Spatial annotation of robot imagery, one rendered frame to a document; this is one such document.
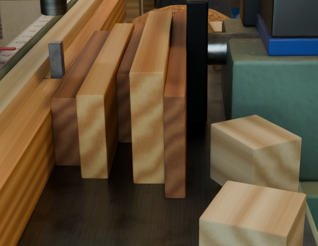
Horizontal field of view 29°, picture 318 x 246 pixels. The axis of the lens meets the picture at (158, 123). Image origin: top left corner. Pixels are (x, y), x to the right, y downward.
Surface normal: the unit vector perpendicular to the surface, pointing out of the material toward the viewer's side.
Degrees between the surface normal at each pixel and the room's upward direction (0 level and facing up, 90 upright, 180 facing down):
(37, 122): 0
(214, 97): 0
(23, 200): 90
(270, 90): 90
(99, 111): 90
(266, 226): 0
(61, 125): 90
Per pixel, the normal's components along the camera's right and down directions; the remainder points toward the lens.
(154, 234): -0.02, -0.93
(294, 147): 0.46, 0.31
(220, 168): -0.89, 0.18
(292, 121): -0.05, 0.36
